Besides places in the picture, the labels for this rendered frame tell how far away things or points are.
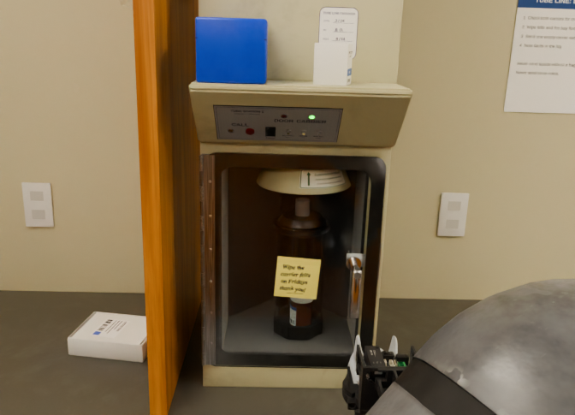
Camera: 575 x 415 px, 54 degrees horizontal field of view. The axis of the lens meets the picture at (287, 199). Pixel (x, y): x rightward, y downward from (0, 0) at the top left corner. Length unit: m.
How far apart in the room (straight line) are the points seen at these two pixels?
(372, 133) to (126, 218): 0.78
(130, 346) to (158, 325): 0.24
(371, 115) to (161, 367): 0.54
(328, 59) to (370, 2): 0.14
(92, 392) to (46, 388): 0.09
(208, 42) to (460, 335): 0.66
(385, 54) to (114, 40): 0.70
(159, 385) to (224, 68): 0.54
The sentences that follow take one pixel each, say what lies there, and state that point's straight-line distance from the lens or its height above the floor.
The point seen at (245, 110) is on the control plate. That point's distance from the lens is 0.85.
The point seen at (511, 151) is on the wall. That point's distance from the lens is 1.50.
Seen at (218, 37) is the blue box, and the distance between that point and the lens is 0.82.
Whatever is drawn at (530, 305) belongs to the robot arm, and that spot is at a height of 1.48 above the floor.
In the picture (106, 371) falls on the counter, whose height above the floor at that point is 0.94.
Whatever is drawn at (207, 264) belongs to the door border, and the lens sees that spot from 1.00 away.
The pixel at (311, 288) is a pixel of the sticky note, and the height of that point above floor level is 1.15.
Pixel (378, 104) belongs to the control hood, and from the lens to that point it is 0.84.
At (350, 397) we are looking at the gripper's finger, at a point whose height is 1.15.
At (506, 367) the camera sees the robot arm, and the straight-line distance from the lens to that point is 0.22.
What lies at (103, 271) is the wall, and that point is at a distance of 1.54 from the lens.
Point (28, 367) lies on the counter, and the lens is 1.26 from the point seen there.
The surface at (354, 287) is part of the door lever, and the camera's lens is 0.96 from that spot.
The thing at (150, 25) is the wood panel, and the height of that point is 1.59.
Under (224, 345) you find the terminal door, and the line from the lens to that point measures 1.06.
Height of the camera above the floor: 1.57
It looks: 16 degrees down
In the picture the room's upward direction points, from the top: 2 degrees clockwise
